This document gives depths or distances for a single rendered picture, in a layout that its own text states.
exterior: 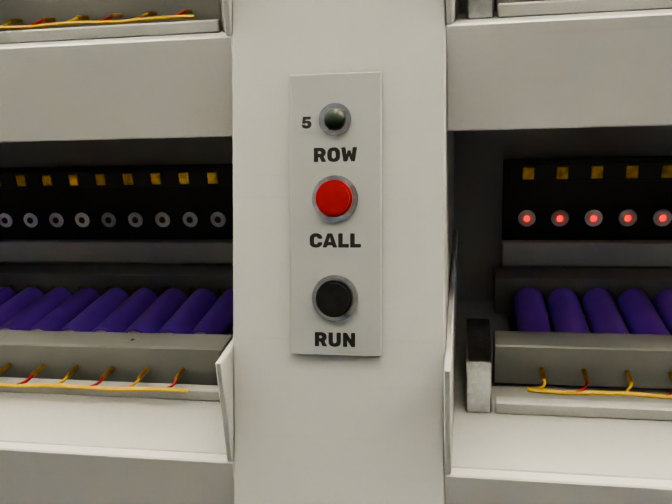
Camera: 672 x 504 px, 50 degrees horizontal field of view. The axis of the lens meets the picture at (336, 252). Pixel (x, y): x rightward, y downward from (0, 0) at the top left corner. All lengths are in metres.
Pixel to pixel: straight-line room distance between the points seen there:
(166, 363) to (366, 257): 0.14
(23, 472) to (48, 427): 0.02
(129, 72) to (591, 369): 0.27
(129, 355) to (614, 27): 0.29
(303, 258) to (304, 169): 0.04
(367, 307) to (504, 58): 0.12
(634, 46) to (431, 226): 0.11
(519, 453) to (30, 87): 0.28
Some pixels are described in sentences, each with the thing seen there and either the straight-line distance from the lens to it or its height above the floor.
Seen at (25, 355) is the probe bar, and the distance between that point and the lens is 0.44.
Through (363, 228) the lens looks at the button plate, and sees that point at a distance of 0.31.
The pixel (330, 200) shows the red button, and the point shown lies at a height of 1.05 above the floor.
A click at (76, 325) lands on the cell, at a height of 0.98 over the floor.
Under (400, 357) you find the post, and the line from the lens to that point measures 0.31.
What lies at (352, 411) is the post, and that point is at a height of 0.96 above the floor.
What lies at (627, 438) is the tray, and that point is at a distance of 0.36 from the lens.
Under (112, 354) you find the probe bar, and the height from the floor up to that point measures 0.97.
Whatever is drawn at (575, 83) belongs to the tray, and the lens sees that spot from 0.33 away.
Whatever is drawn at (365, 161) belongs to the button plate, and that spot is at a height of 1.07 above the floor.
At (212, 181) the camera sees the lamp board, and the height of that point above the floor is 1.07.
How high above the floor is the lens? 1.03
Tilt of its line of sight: 1 degrees down
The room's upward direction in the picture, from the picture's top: straight up
